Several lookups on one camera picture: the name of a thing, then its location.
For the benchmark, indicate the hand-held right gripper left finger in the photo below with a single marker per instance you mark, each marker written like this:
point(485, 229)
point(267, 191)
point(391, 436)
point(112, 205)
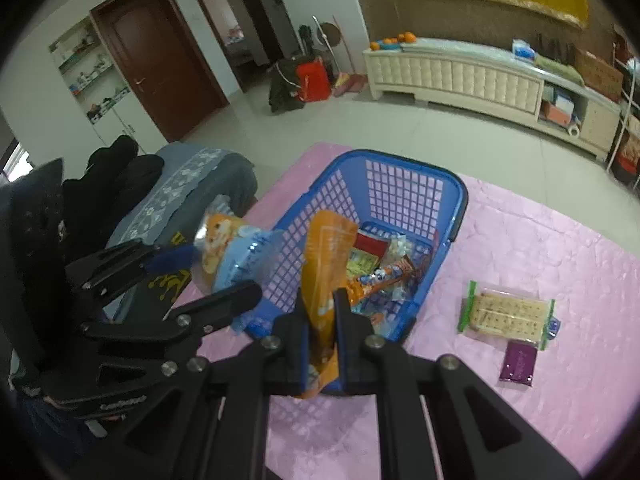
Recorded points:
point(300, 355)

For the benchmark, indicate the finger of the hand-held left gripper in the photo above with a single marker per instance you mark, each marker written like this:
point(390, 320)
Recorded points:
point(225, 302)
point(170, 259)

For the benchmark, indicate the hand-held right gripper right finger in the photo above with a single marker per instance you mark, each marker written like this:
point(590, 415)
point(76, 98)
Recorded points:
point(350, 360)

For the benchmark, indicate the blue packet with orange cartoon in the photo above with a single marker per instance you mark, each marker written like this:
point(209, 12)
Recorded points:
point(235, 255)

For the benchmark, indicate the orange red snack bar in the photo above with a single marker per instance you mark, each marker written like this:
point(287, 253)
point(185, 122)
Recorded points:
point(380, 277)

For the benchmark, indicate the large orange snack packet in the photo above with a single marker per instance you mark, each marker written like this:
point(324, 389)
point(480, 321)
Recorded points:
point(322, 260)

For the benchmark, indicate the blue plastic basket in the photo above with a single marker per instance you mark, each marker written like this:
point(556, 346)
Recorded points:
point(400, 185)

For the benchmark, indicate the small blue white packet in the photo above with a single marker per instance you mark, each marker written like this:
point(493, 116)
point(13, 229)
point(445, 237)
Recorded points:
point(255, 327)

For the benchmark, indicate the black jacket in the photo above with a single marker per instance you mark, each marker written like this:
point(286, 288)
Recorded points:
point(110, 195)

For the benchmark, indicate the red yellow snack packet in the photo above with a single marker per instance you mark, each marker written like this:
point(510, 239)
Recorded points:
point(367, 255)

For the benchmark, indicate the green edged cracker pack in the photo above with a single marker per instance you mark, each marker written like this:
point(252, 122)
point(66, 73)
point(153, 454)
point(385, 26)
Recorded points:
point(505, 315)

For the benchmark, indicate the purple snack packet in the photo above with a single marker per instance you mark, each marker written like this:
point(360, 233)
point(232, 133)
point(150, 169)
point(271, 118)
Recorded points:
point(519, 362)

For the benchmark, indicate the brown wooden door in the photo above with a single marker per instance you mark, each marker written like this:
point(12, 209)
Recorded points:
point(155, 60)

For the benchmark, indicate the pink quilted mat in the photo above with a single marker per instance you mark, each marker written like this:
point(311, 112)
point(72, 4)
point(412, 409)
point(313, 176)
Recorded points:
point(550, 260)

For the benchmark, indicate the red bag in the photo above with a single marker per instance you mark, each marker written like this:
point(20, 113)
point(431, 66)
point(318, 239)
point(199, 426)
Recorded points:
point(314, 80)

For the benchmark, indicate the open doorway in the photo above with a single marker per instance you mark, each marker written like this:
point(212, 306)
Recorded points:
point(235, 25)

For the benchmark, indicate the pink broom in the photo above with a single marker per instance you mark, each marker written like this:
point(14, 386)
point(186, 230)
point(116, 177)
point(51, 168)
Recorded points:
point(350, 82)

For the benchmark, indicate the teal toy tray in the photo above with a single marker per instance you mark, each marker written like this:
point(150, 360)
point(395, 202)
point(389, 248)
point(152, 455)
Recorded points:
point(382, 47)

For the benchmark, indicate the cream tv cabinet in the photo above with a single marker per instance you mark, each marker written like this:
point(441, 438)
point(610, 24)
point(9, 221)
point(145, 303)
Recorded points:
point(450, 75)

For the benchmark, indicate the orange flat box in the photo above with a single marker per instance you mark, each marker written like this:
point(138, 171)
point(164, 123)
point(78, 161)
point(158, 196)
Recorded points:
point(555, 114)

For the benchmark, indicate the toilet paper roll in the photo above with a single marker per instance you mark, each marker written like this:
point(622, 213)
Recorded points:
point(574, 131)

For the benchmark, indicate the light blue box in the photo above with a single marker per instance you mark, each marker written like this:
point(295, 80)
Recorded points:
point(564, 102)

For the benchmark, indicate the red black box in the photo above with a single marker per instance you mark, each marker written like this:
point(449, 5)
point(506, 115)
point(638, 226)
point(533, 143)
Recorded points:
point(627, 157)

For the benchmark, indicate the blue tissue pack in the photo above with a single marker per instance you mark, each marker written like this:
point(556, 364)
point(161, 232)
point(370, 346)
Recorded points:
point(524, 51)

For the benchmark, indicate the green folded towel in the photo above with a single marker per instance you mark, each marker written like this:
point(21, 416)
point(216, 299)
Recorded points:
point(557, 70)

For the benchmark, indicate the white metal rack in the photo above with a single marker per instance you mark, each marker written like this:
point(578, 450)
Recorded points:
point(623, 115)

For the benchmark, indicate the row of dark bottles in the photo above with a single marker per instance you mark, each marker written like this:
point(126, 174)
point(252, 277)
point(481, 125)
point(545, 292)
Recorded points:
point(555, 47)

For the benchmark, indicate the brown cardboard box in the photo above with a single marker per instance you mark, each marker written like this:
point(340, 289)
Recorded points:
point(600, 77)

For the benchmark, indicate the white wall shelf niche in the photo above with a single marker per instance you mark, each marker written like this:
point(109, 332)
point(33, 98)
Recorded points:
point(87, 70)

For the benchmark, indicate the round brown wall disc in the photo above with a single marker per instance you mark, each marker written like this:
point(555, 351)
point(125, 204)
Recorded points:
point(332, 34)

